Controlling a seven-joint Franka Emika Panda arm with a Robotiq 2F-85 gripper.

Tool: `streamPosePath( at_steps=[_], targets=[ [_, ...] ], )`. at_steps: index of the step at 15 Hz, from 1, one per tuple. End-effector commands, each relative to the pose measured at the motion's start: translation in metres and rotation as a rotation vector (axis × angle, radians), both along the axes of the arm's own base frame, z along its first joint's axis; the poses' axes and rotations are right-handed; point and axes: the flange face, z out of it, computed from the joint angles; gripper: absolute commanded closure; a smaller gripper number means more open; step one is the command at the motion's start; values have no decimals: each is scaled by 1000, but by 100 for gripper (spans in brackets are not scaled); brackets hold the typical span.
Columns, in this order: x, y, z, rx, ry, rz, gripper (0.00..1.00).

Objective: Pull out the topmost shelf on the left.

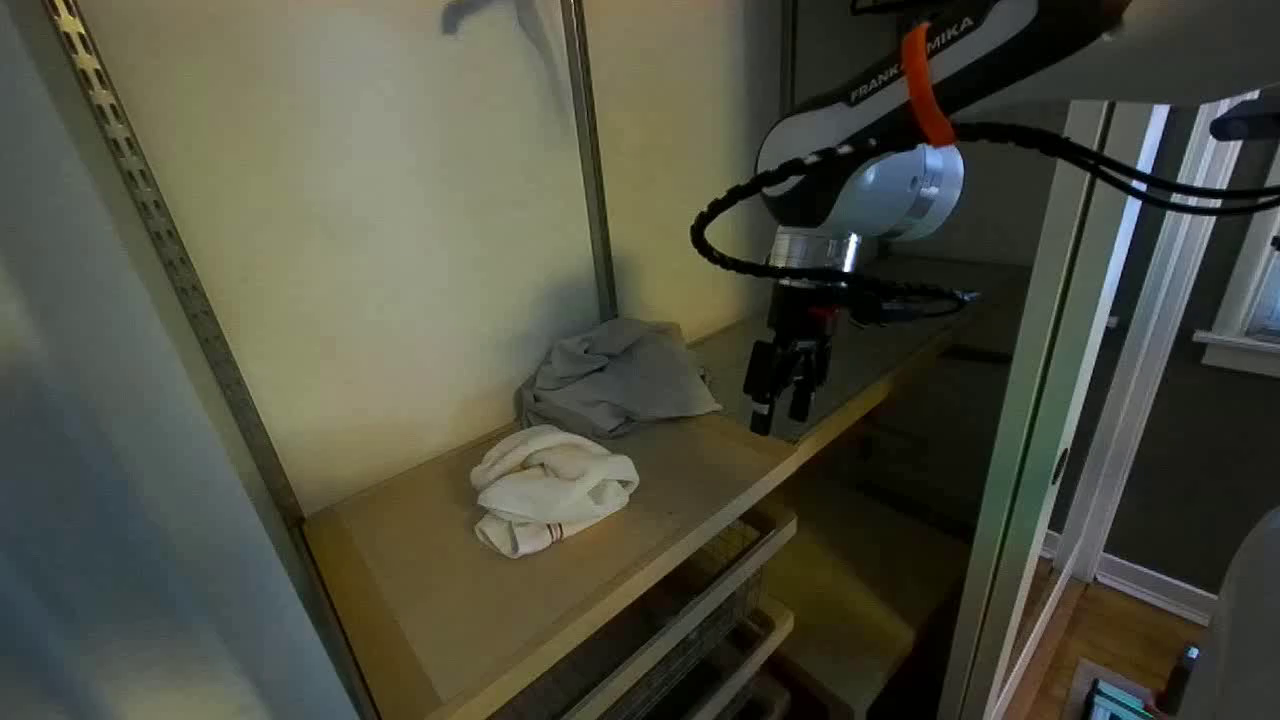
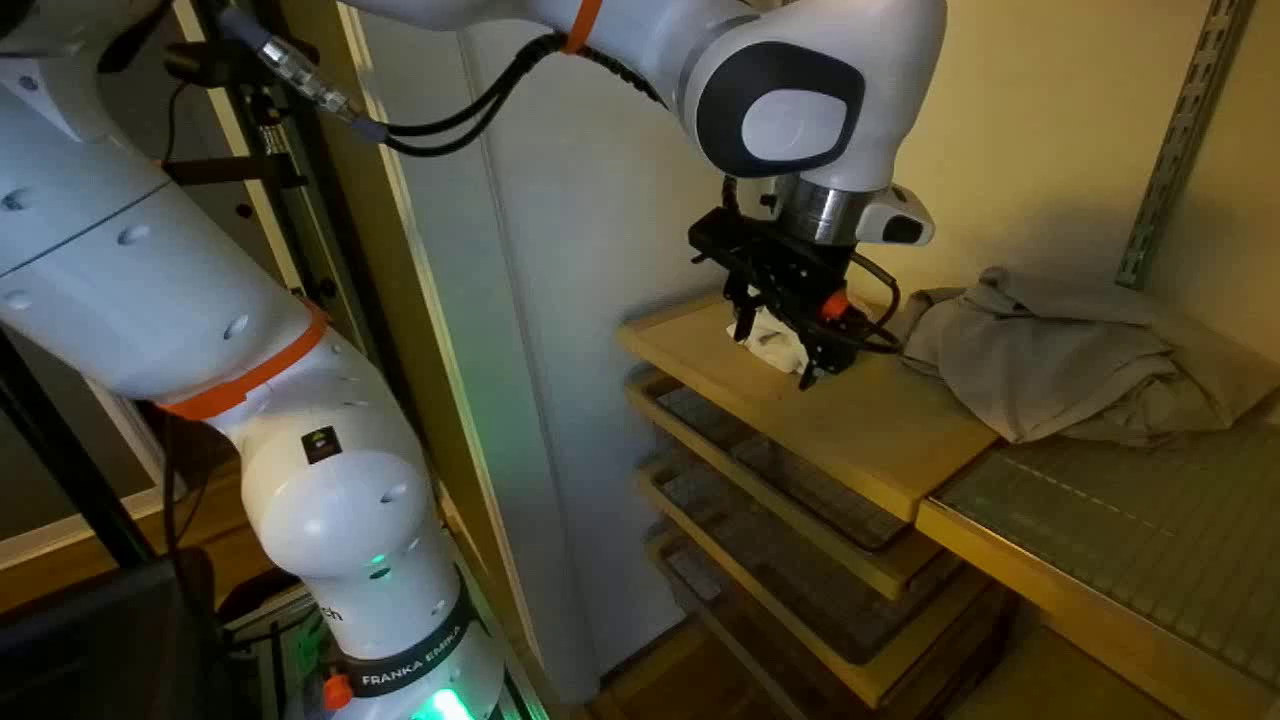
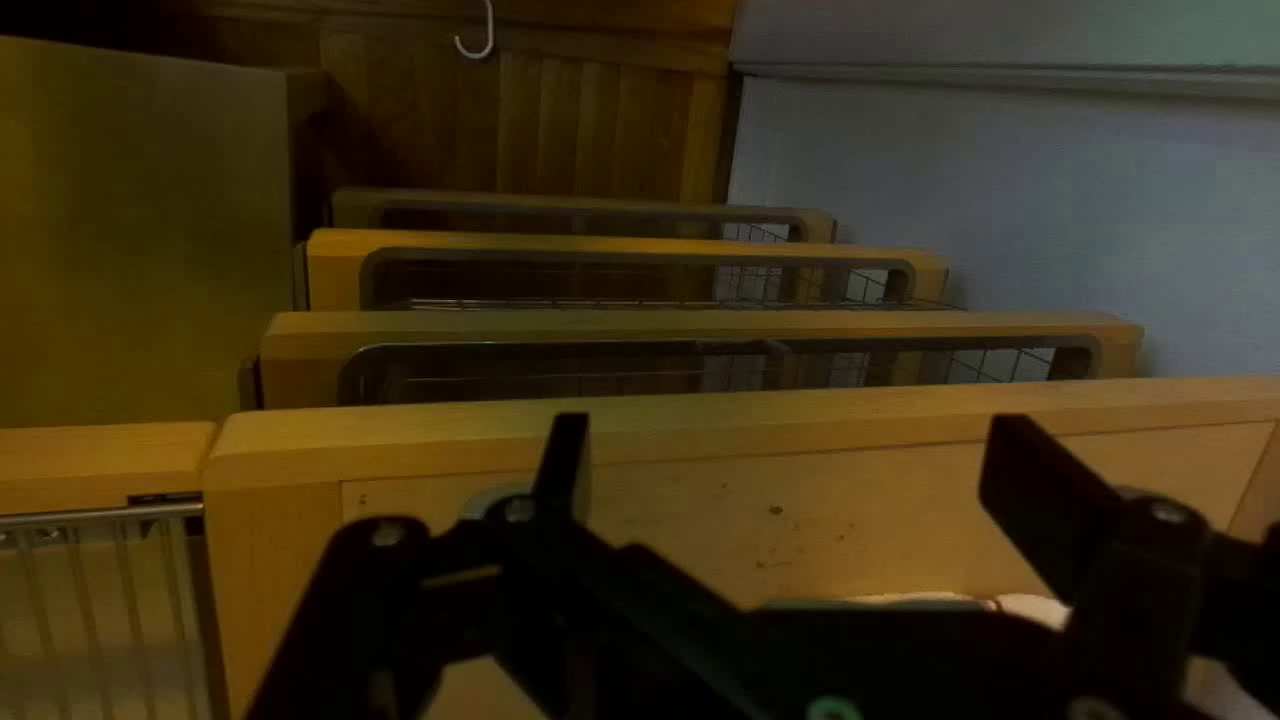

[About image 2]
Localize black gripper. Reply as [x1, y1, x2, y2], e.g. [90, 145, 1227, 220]
[715, 243, 895, 398]

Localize crumpled white cloth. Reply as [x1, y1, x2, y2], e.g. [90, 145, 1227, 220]
[724, 304, 811, 376]

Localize wooden drawer unit top board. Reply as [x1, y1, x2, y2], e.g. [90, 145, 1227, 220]
[615, 289, 1001, 527]

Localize crumpled grey cloth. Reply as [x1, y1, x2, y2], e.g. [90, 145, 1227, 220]
[899, 261, 1280, 454]

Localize black horizontal stand bar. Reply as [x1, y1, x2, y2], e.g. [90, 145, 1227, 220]
[160, 149, 311, 194]

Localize black diagonal stand leg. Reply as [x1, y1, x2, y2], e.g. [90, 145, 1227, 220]
[0, 326, 160, 576]

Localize dark box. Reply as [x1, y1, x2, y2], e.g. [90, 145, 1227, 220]
[0, 558, 224, 720]

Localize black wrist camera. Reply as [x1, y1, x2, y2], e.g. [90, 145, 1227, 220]
[688, 206, 807, 282]

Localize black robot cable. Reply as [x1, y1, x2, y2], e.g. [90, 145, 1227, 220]
[215, 6, 672, 162]

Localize wire shelf with wooden edge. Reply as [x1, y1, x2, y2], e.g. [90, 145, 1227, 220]
[916, 398, 1280, 720]

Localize slotted metal shelf rail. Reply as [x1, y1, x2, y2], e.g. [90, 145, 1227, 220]
[1117, 0, 1259, 292]

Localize black camera stand pole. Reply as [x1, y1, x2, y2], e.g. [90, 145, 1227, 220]
[233, 0, 351, 315]

